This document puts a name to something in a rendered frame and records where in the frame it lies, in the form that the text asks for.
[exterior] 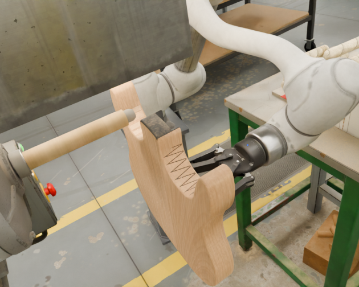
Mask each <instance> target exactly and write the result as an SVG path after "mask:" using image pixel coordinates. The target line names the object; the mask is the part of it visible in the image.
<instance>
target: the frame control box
mask: <svg viewBox="0 0 359 287"><path fill-rule="evenodd" d="M2 145H3V146H4V147H5V149H6V150H7V152H8V153H11V152H13V151H16V150H18V149H20V148H19V146H18V142H16V141H15V140H11V141H9V142H6V143H3V144H2ZM20 150H21V149H20ZM32 170H34V169H32ZM35 174H36V173H35ZM36 176H37V175H36ZM37 179H38V180H36V178H35V176H34V174H33V173H32V174H31V175H29V176H27V177H25V178H22V180H23V183H24V185H25V188H26V190H25V195H26V198H27V200H28V203H29V205H30V208H31V210H32V219H31V221H32V231H34V232H35V234H36V235H38V234H40V233H42V234H41V235H40V236H38V237H36V238H34V239H33V242H32V245H34V244H37V243H39V242H41V241H43V240H44V239H45V238H46V237H47V235H48V232H47V230H48V229H49V228H51V227H53V226H55V225H57V220H58V219H57V217H56V215H55V213H54V210H53V207H52V205H51V202H50V199H49V197H48V196H47V195H46V193H45V191H44V187H43V185H42V184H41V182H40V180H39V178H38V177H37Z"/></svg>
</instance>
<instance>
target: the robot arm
mask: <svg viewBox="0 0 359 287"><path fill-rule="evenodd" d="M222 1H223V0H186V4H187V12H188V17H189V25H190V33H191V41H192V46H193V54H194V55H193V56H191V57H189V58H186V59H184V60H181V61H178V62H176V63H174V64H171V65H169V66H166V67H165V69H164V71H162V72H161V73H159V74H156V73H155V72H151V73H149V74H147V75H144V76H141V77H139V78H136V79H134V80H132V81H131V82H132V83H133V85H134V87H135V89H136V92H137V95H138V98H139V101H140V104H141V106H142V109H143V111H144V113H145V115H146V116H147V117H148V116H150V115H151V114H153V113H156V112H158V111H159V110H162V113H163V117H164V122H165V123H166V124H167V126H168V127H169V128H170V129H174V128H175V124H174V123H173V122H171V121H170V120H169V119H168V118H167V116H166V113H165V110H166V109H167V108H168V107H169V106H170V105H171V104H173V103H176V102H179V101H181V100H183V99H185V98H187V97H189V96H191V95H193V94H195V93H197V92H198V91H199V90H200V89H201V88H202V87H203V85H204V83H205V81H206V72H205V69H204V67H203V65H202V64H201V63H199V58H200V56H201V53H202V50H203V47H204V45H205V41H206V40H208V41H210V42H212V43H213V44H215V45H217V46H219V47H222V48H225V49H228V50H232V51H236V52H241V53H244V54H248V55H252V56H257V57H260V58H263V59H267V60H269V61H271V62H272V63H274V65H276V66H277V67H278V69H280V71H281V73H282V74H283V77H284V86H283V91H284V93H285V96H286V98H287V104H286V105H285V106H284V107H283V108H281V110H279V111H278V112H276V113H275V114H274V115H273V116H272V117H271V118H270V119H269V120H268V122H267V123H265V124H264V125H262V126H260V127H258V128H257V129H255V130H253V131H251V132H250V133H248V134H247V135H246V136H245V139H243V140H241V141H240V142H238V143H236V144H235V145H234V146H233V147H232V148H230V149H222V148H221V147H219V144H218V143H215V144H214V145H213V146H212V147H211V148H209V149H207V150H204V151H202V152H200V153H198V154H196V155H193V156H191V157H189V158H188V160H189V162H190V164H191V165H192V167H193V169H194V170H195V172H196V173H197V174H198V173H202V172H205V171H210V170H213V169H215V168H216V167H218V166H220V165H221V164H225V165H227V166H228V167H229V168H230V169H231V171H232V173H233V177H234V179H235V178H236V177H243V179H241V180H240V181H239V182H237V183H236V184H235V197H236V196H237V195H238V194H239V193H241V192H242V191H243V190H244V189H246V188H249V187H252V186H253V185H254V182H255V177H254V176H253V175H251V174H250V172H253V171H254V170H256V169H258V168H260V167H261V166H268V165H270V164H272V163H273V162H275V161H277V160H278V159H281V158H282V157H284V156H285V155H287V154H292V153H295V152H297V151H299V150H300V149H302V148H304V147H306V146H308V145H309V144H311V143H312V142H314V141H315V140H317V139H318V137H319V136H320V135H321V134H322V132H324V131H326V130H328V129H330V128H332V127H334V126H335V125H337V124H338V123H339V122H340V121H342V120H343V119H344V118H345V117H346V116H347V115H348V114H349V113H350V112H351V111H352V110H353V109H354V108H355V107H356V106H357V105H358V103H359V64H358V63H357V62H356V61H354V60H352V59H350V58H331V59H328V60H325V59H324V58H313V57H310V56H308V55H307V54H305V53H304V52H303V51H302V50H300V49H299V48H298V47H296V46H295V45H294V44H292V43H290V42H289V41H287V40H285V39H283V38H280V37H278V36H275V35H271V34H266V33H263V32H259V31H254V30H250V29H246V28H242V27H237V26H233V25H230V24H227V23H225V22H224V21H222V20H221V19H220V18H219V17H218V16H217V14H216V13H215V12H216V10H217V7H218V4H219V3H221V2H222ZM220 154H221V156H218V155H220ZM215 156H216V157H215ZM214 157H215V158H214ZM212 158H214V159H212Z"/></svg>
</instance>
